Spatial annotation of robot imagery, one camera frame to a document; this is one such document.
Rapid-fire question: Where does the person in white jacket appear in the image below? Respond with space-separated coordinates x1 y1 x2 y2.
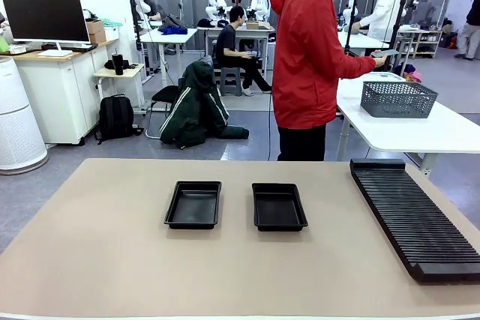
351 0 413 55

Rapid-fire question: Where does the small wooden side table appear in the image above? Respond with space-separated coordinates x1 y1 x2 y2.
92 63 148 116

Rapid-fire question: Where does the black slotted board rack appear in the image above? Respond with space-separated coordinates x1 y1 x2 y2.
349 158 480 284

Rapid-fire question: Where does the cardboard box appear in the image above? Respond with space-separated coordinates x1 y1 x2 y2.
85 19 107 44

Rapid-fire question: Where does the person in grey trousers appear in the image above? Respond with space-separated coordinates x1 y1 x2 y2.
454 0 480 61

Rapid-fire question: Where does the white side table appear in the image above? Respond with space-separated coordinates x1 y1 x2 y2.
335 71 480 172

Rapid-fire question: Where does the grey plastic basket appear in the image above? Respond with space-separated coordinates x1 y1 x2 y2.
360 80 439 119

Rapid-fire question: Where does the black tumbler with straw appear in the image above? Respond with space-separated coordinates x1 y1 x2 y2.
111 48 125 76

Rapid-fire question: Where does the seated person with dark shirt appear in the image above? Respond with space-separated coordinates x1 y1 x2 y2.
133 0 163 23

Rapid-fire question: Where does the white background table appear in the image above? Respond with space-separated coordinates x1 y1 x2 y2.
140 27 199 77
337 31 391 72

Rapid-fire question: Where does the black backpack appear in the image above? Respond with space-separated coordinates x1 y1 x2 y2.
94 94 145 145

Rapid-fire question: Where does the white cabinet with wooden top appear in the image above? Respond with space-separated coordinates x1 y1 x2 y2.
7 38 120 145

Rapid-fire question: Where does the black keyboard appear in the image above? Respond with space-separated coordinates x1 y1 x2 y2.
40 43 99 53

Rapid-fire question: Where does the person in red jacket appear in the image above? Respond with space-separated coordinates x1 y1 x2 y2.
268 0 378 162

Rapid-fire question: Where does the grey plastic stool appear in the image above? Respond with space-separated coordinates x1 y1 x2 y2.
218 67 243 97

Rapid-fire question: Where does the seated person in black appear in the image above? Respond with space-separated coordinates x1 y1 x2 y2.
214 5 272 97

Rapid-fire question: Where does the dark green jacket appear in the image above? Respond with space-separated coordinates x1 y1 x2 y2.
159 60 250 150

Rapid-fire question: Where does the black chair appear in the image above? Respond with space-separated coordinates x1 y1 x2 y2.
145 85 180 139

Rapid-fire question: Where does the black computer monitor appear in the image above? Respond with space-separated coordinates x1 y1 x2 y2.
1 0 92 58

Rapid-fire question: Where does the low shelf rack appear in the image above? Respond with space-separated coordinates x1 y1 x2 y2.
397 27 443 59

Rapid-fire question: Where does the black ESD tray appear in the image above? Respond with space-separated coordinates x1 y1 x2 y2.
251 182 309 232
163 180 223 230

